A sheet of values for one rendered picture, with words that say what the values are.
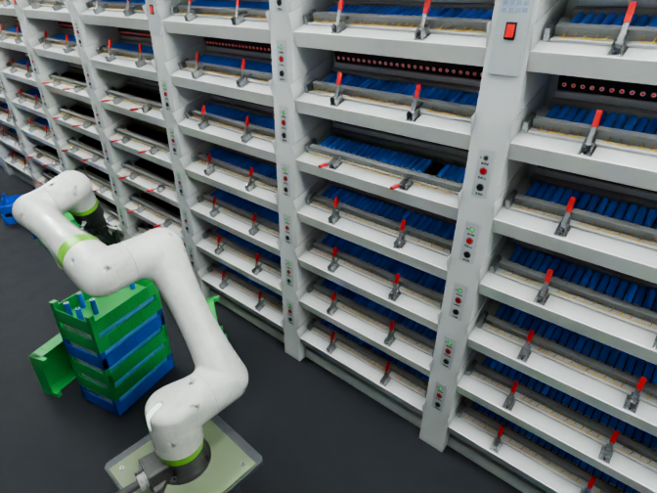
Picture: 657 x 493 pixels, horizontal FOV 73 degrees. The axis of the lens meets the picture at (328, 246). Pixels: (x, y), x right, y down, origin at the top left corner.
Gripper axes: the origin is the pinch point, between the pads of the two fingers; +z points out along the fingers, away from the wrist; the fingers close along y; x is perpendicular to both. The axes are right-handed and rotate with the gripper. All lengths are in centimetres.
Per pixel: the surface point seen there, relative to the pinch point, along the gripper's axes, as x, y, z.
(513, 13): -9, 117, -96
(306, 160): 10, 74, -36
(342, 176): -1, 86, -40
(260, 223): 17, 55, 7
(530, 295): -47, 132, -41
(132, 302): -19.3, 9.5, 6.6
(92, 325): -31.8, 1.0, -1.2
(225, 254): 20, 37, 34
